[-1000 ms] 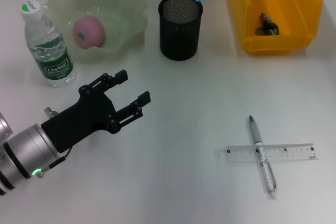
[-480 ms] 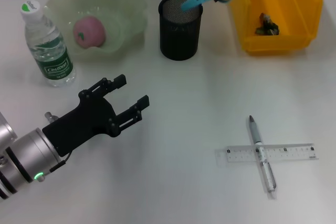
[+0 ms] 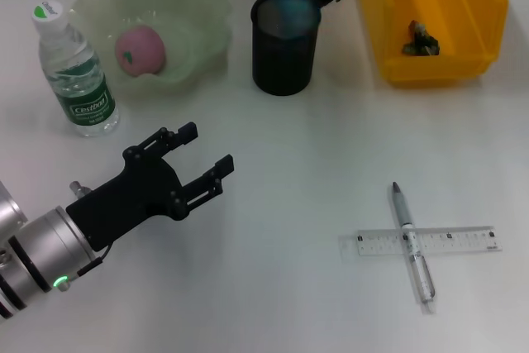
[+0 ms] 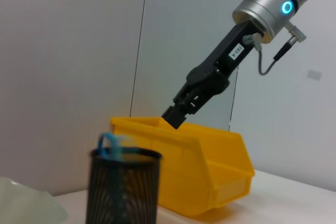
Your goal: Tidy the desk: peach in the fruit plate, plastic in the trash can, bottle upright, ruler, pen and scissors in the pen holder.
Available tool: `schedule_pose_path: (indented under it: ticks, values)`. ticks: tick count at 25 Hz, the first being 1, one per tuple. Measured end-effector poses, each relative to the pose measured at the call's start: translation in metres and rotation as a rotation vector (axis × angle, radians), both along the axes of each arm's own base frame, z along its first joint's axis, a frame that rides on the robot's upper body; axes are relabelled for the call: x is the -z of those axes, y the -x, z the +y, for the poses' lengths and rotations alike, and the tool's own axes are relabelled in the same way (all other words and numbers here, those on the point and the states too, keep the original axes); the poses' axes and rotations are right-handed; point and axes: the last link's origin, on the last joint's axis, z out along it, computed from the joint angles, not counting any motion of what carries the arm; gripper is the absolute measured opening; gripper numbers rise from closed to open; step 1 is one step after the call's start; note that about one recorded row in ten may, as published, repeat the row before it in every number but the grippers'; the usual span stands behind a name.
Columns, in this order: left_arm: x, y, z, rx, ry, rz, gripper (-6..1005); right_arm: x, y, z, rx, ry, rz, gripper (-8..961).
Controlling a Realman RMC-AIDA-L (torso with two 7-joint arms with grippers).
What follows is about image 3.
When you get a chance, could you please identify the left gripper cable with connector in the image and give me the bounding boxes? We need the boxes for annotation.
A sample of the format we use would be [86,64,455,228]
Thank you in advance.
[69,180,113,279]

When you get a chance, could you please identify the clear grey pen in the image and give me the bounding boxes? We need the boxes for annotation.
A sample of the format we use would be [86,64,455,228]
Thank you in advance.
[391,181,438,315]

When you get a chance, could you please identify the pale green wavy fruit bowl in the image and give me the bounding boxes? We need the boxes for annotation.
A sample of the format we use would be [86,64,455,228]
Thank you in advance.
[69,0,231,98]

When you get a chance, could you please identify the blue scissors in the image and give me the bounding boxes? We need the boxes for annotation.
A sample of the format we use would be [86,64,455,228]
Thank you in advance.
[268,0,317,39]

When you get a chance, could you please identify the pink peach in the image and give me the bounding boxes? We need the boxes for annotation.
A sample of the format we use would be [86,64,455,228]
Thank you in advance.
[114,25,167,78]

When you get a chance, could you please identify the black mesh pen holder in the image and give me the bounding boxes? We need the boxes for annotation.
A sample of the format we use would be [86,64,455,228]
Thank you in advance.
[250,0,322,97]

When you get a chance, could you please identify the yellow plastic bin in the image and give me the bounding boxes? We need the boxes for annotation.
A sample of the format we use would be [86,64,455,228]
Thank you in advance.
[357,0,509,88]

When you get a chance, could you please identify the clear plastic ruler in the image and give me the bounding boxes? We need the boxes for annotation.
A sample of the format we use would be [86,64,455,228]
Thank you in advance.
[355,225,503,258]

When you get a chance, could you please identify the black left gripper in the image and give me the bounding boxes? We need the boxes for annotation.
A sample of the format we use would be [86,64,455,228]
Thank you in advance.
[64,122,236,253]

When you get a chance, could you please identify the clear water bottle green label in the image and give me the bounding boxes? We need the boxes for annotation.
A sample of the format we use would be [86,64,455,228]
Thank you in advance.
[31,0,121,138]

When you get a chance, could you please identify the green plastic wrapper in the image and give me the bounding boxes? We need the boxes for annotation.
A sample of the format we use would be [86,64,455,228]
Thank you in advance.
[400,20,441,57]

